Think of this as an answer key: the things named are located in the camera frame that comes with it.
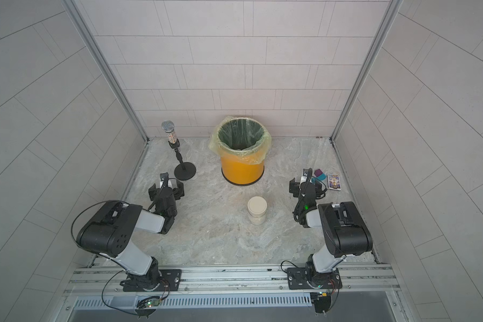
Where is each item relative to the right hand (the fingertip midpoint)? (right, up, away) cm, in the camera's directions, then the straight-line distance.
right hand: (304, 176), depth 94 cm
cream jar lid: (-23, -9, -19) cm, 31 cm away
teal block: (+9, -1, +2) cm, 9 cm away
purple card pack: (+15, -3, +2) cm, 15 cm away
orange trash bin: (-32, +1, +4) cm, 32 cm away
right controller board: (-1, -40, -27) cm, 48 cm away
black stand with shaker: (-59, +2, +8) cm, 59 cm away
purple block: (+8, +2, +3) cm, 8 cm away
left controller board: (-59, -39, -30) cm, 77 cm away
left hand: (-63, -1, -2) cm, 63 cm away
